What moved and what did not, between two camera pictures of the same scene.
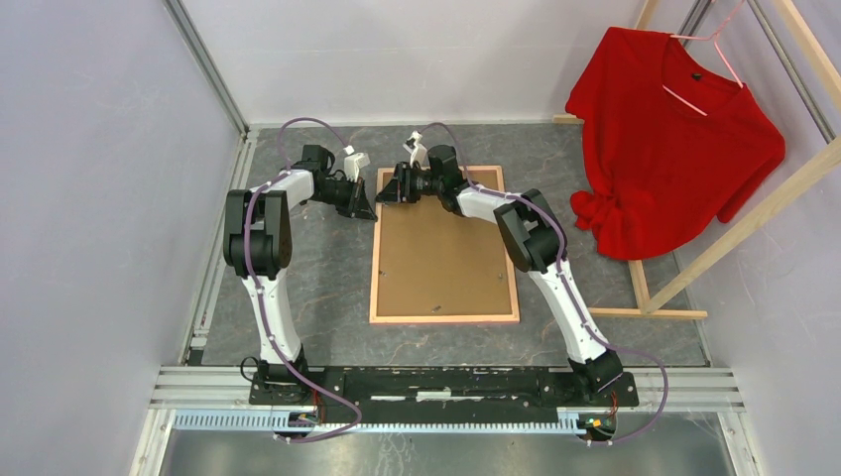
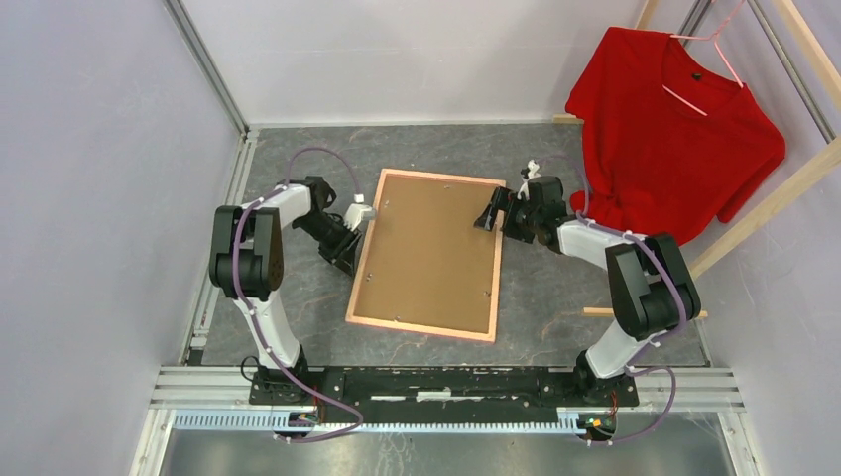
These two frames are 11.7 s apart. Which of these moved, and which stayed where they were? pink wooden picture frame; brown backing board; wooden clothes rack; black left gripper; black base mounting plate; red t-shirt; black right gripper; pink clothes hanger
Moved: brown backing board; pink wooden picture frame; black right gripper; black left gripper
Stayed: wooden clothes rack; red t-shirt; black base mounting plate; pink clothes hanger
